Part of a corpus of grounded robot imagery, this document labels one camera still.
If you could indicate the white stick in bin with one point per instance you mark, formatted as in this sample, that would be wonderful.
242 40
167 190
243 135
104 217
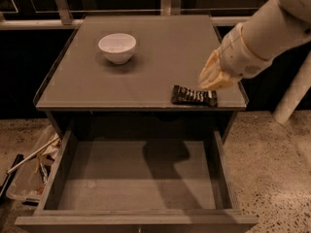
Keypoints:
33 154

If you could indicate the metal railing frame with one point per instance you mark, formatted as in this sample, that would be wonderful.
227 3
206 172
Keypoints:
64 7

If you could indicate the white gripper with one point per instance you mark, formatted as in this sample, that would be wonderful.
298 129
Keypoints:
239 56

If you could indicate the clear plastic bin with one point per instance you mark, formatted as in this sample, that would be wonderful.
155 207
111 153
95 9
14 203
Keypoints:
25 181

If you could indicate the black flat object on floor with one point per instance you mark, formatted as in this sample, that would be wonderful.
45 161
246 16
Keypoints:
9 177

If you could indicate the snack packets in bin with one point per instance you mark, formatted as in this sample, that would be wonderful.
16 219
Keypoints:
44 163

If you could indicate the dark chocolate rxbar wrapper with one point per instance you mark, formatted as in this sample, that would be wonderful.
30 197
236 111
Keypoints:
185 96

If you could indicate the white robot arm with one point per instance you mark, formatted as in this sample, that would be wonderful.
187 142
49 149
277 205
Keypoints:
251 46

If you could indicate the open grey top drawer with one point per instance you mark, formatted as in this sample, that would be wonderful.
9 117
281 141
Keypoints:
148 186

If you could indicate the white ceramic bowl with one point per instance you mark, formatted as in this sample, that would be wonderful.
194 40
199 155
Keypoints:
118 47

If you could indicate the grey cabinet with glass top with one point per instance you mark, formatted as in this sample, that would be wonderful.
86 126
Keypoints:
170 50

